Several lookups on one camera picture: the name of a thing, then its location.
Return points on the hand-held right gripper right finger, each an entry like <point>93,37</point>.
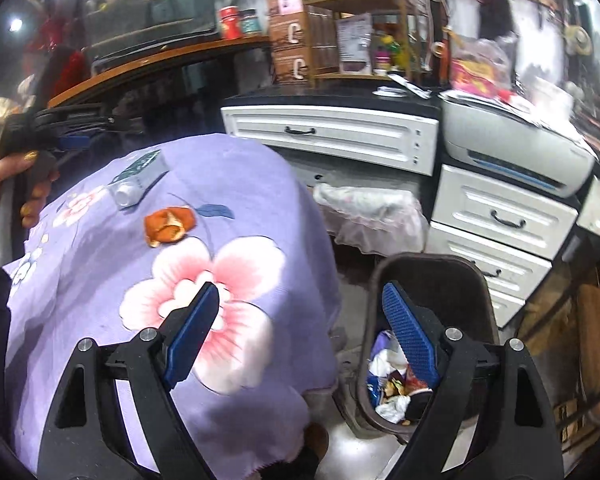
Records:
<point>412,340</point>

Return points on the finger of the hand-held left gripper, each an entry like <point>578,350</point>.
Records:
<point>95,119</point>
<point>72,143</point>

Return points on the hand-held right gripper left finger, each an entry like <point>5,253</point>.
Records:
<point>192,340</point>

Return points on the dark brown trash bin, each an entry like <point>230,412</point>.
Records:
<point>445,285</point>

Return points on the toothpaste tube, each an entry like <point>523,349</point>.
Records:
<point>135,180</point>

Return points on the pile of crumpled wrappers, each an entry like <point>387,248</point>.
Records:
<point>395,405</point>

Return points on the curved wooden counter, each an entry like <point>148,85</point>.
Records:
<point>155,57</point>

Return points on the red vase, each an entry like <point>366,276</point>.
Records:
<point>40,35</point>

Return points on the orange peel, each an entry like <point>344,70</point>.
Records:
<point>167,225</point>

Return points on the purple floral tablecloth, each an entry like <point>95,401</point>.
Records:
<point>105,260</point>

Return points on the glass display case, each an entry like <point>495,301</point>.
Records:
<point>150,10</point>

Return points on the translucent plastic bag bin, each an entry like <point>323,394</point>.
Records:
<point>375,220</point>

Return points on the white stacked drawer cabinet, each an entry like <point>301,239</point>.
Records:
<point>500,240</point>

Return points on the red can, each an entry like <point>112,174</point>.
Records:
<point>230,22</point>

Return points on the dark jar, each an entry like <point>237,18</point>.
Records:
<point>250,22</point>

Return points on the brown cardboard box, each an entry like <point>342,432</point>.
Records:
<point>292,67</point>
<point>290,32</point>

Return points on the white printer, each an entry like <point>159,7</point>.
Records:
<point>510,140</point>

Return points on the brown box with pink label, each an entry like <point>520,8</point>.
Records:
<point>286,0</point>

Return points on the white remote control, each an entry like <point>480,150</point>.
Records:
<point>410,86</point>

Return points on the red patterned bag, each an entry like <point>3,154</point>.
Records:
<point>480,77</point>

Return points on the printed paper sign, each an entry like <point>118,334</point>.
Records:
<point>354,35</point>

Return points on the yellow artificial flowers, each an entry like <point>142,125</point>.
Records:
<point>387,47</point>

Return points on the straw hat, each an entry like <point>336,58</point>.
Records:
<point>579,40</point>

